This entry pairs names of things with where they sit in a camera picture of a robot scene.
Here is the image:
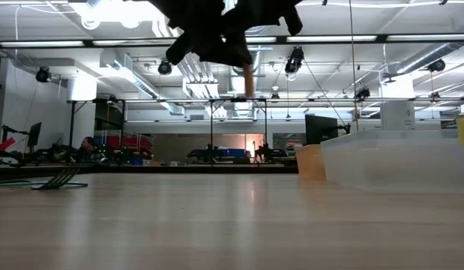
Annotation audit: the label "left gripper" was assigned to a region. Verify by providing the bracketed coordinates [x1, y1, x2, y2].
[165, 0, 304, 68]

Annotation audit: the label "peach-handled silver fork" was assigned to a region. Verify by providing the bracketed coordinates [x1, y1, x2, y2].
[242, 61, 256, 98]

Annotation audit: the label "blue background table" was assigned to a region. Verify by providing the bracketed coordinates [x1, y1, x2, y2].
[186, 147, 251, 165]

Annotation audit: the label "black background monitor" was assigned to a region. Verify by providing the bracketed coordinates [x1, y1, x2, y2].
[304, 113, 340, 148]

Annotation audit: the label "red storage bins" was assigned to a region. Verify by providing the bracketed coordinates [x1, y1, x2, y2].
[103, 133, 154, 158]

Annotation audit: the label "orange plastic bin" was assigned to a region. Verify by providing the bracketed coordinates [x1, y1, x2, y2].
[295, 144, 328, 182]

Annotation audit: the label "person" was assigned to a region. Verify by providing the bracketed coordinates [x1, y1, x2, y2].
[76, 135, 106, 165]

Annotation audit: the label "white column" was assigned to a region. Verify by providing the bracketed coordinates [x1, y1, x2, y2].
[379, 100, 417, 131]

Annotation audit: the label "black beam with light strips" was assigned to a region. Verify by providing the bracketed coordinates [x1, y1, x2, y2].
[0, 34, 464, 49]

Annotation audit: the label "clear plastic bin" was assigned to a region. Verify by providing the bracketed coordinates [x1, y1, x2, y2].
[320, 129, 464, 194]

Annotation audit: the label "background robot arms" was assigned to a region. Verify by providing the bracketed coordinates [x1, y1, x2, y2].
[0, 123, 79, 167]

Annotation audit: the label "small black monitor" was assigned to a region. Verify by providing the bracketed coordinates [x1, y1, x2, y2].
[26, 121, 43, 150]

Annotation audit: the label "black metal table frame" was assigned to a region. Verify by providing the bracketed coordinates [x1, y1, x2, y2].
[0, 163, 300, 175]

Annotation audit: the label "thin hanging cable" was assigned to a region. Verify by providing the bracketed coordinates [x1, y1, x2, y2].
[349, 0, 359, 132]

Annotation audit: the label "black background station frame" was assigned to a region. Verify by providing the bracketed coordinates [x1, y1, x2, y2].
[65, 96, 269, 167]

